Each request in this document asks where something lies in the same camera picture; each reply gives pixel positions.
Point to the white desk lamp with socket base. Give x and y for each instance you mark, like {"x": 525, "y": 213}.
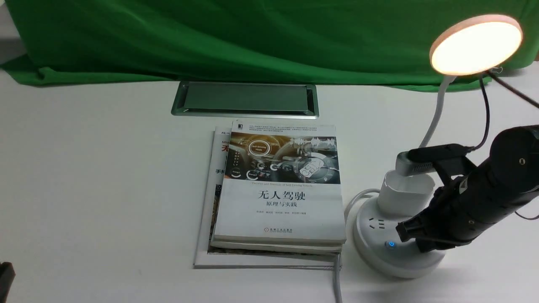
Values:
{"x": 470, "y": 47}

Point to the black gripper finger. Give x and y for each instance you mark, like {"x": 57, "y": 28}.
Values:
{"x": 416, "y": 227}

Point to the white self-driving book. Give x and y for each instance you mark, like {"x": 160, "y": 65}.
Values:
{"x": 270, "y": 152}

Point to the green backdrop cloth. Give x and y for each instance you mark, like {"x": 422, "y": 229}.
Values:
{"x": 344, "y": 42}

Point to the bottom magazine with red text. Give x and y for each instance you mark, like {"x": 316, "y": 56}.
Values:
{"x": 208, "y": 257}

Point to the metal desk cable hatch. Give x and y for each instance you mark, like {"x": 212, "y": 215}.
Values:
{"x": 246, "y": 100}

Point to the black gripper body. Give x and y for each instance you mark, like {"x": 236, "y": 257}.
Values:
{"x": 457, "y": 213}

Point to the black object at left edge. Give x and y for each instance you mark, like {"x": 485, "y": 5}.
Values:
{"x": 7, "y": 276}

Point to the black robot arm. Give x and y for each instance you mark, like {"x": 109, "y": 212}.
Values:
{"x": 510, "y": 172}

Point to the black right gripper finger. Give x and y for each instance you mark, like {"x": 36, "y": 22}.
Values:
{"x": 425, "y": 244}

